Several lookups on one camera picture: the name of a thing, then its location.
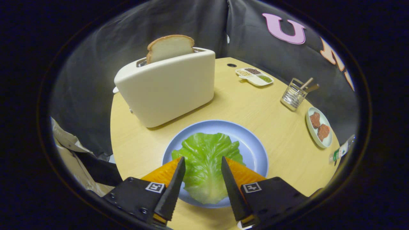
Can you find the white divided bean dish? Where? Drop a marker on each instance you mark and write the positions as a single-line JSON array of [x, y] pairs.
[[255, 80]]

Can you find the black backdrop cloth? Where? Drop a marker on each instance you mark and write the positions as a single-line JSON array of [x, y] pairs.
[[111, 48]]

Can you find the green lettuce leaf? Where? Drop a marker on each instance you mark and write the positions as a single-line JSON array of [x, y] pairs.
[[203, 159]]

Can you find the brown fried meat piece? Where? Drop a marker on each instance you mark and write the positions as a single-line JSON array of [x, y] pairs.
[[323, 132], [315, 120]]

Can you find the pale green plate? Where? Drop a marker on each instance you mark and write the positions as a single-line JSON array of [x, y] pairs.
[[327, 143]]

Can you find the white toaster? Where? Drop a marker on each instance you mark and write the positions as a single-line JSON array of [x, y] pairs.
[[166, 89]]

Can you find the wooden utensil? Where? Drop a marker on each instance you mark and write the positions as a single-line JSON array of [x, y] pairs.
[[313, 88], [307, 83]]

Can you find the clear water bottle green label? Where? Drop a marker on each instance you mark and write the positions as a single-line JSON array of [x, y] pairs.
[[340, 151]]

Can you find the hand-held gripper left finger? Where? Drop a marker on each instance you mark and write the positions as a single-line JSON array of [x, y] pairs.
[[171, 195]]

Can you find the blue plate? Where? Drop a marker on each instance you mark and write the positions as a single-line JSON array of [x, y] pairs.
[[252, 153]]

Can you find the plain toast bread slice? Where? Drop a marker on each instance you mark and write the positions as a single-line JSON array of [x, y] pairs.
[[169, 48]]

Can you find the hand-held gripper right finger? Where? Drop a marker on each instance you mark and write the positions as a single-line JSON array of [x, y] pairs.
[[235, 195]]

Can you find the beige cloth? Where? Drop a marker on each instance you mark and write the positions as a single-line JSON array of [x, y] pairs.
[[70, 147]]

